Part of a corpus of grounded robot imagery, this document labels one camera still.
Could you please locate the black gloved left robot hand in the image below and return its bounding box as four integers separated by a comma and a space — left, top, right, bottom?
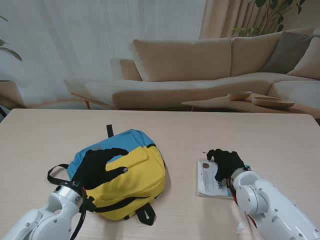
72, 147, 130, 192

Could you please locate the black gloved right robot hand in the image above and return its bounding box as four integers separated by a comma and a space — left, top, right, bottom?
206, 148, 246, 185

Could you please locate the teal cover book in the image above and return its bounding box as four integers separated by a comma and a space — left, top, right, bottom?
197, 159, 251, 200

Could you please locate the blue and yellow school bag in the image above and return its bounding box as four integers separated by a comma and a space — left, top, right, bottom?
47, 124, 167, 227

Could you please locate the wooden coffee table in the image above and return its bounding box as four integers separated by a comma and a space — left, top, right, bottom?
181, 92, 320, 118

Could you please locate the white paper scrap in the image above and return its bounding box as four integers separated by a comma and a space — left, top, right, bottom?
236, 221, 247, 236

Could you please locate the small wooden bowl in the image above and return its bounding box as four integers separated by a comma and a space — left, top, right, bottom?
227, 91, 253, 101

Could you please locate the large shallow wooden bowl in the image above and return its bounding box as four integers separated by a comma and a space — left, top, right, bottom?
251, 96, 296, 109

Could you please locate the brown plant pot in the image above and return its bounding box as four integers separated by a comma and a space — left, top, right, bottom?
0, 79, 26, 110

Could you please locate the beige sofa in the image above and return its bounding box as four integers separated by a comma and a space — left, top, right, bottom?
63, 27, 320, 111

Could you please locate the grey cushion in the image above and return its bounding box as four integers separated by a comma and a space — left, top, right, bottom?
261, 31, 315, 75

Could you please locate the beige cushion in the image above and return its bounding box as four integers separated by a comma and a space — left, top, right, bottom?
287, 36, 320, 81

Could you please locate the tall green leafy plant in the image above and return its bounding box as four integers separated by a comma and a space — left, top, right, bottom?
231, 0, 308, 38

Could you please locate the dark green long-leaf plant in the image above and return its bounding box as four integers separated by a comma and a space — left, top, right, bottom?
0, 16, 23, 63

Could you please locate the beige curtain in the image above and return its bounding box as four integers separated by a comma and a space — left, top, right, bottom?
199, 0, 283, 40

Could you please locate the right arm red black cable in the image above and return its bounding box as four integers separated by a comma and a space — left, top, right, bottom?
224, 178, 258, 230

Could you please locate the arm red black cable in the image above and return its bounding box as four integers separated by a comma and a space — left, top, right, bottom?
224, 178, 258, 230
69, 187, 96, 240

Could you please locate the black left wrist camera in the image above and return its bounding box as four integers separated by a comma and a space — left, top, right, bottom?
84, 196, 97, 213

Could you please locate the left arm red black cable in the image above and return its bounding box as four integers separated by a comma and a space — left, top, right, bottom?
69, 187, 96, 240

